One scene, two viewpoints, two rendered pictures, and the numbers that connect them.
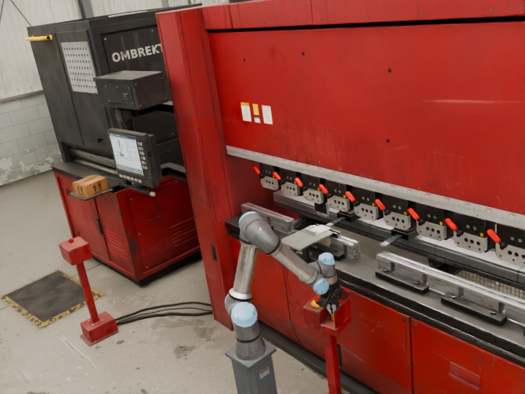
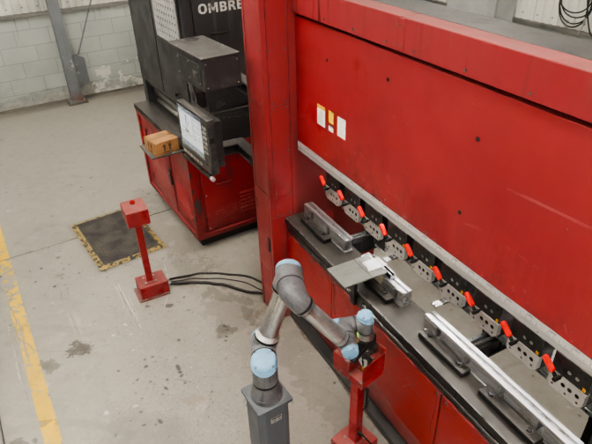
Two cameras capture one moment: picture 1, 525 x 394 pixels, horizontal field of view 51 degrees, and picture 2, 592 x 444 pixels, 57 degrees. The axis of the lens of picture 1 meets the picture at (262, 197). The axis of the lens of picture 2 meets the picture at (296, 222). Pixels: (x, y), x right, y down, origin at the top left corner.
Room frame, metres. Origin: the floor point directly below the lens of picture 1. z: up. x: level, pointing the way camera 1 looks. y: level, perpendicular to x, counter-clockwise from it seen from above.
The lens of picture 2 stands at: (0.55, -0.26, 2.78)
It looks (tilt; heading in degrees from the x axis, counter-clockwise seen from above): 32 degrees down; 9
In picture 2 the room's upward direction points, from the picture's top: 2 degrees counter-clockwise
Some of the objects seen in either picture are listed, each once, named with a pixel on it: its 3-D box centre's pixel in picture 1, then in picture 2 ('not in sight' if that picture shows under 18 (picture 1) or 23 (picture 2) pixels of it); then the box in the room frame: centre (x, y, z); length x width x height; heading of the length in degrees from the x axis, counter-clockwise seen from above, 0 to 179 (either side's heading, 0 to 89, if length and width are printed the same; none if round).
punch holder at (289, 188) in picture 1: (293, 180); (358, 203); (3.13, -0.20, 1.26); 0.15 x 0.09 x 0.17; 36
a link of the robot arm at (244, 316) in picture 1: (244, 320); (264, 366); (2.19, 0.16, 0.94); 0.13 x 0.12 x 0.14; 13
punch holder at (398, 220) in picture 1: (400, 209); (458, 283); (2.48, -0.67, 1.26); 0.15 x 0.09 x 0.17; 36
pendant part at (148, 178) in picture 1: (137, 155); (202, 135); (3.60, 0.80, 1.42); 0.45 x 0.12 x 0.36; 41
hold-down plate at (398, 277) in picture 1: (401, 281); (443, 351); (2.43, -0.64, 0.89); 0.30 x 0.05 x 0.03; 36
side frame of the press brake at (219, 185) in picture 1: (244, 167); (317, 161); (3.84, 0.10, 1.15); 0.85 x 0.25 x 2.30; 126
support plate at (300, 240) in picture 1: (305, 237); (356, 270); (2.86, -0.21, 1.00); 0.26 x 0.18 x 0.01; 126
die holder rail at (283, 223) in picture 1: (266, 217); (327, 225); (3.40, -0.01, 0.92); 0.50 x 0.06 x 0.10; 36
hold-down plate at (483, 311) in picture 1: (473, 309); (508, 414); (2.10, -0.88, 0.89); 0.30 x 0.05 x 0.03; 36
